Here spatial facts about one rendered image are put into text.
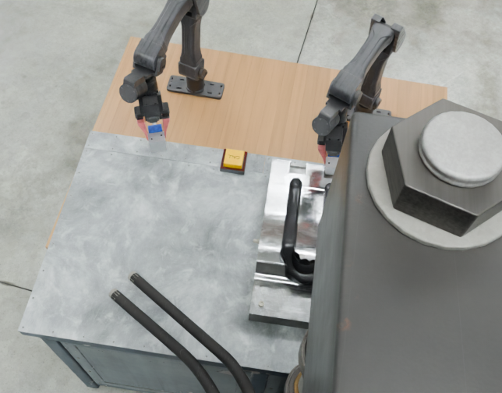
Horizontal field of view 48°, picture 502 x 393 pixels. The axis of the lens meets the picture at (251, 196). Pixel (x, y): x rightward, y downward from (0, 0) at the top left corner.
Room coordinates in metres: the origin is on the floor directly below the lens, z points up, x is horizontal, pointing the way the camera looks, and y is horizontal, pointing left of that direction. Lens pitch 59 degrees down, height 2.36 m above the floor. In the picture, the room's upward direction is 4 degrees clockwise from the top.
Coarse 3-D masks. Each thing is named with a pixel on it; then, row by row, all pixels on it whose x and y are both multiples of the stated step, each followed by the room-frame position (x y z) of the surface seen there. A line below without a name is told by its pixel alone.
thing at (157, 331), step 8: (112, 296) 0.55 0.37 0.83; (120, 296) 0.54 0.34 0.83; (120, 304) 0.52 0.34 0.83; (128, 304) 0.52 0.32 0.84; (128, 312) 0.50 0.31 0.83; (136, 312) 0.50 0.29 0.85; (136, 320) 0.48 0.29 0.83; (144, 320) 0.47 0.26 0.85; (152, 320) 0.48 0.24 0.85; (152, 328) 0.45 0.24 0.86; (160, 328) 0.45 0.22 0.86; (160, 336) 0.43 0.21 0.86; (168, 336) 0.43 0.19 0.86; (168, 344) 0.41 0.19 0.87; (176, 344) 0.41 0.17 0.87
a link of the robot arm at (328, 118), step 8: (328, 96) 1.05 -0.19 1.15; (360, 96) 1.04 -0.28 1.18; (328, 104) 1.01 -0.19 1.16; (336, 104) 1.02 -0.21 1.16; (344, 104) 1.03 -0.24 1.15; (352, 104) 1.02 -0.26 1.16; (320, 112) 0.98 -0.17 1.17; (328, 112) 0.98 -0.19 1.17; (336, 112) 0.99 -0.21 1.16; (320, 120) 0.97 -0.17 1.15; (328, 120) 0.96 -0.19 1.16; (336, 120) 0.98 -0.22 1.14; (320, 128) 0.96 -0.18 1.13; (328, 128) 0.95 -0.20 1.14
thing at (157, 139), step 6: (150, 126) 1.06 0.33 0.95; (156, 126) 1.06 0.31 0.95; (150, 132) 1.04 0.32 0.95; (156, 132) 1.04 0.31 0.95; (162, 132) 1.03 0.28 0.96; (150, 138) 1.01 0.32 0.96; (156, 138) 1.01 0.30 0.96; (162, 138) 1.01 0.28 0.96; (150, 144) 0.99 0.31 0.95; (156, 144) 0.99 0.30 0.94; (162, 144) 1.00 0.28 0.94; (150, 150) 0.99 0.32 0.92; (156, 150) 0.99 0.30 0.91; (162, 150) 1.00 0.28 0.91
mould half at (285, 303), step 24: (288, 168) 0.98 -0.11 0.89; (312, 168) 0.98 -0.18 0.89; (312, 192) 0.90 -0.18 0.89; (264, 216) 0.81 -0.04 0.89; (312, 216) 0.82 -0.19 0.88; (264, 240) 0.70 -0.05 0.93; (312, 240) 0.72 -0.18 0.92; (264, 264) 0.64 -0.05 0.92; (264, 288) 0.59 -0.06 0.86; (288, 288) 0.60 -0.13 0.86; (312, 288) 0.60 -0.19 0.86; (264, 312) 0.52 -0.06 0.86; (288, 312) 0.53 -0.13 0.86
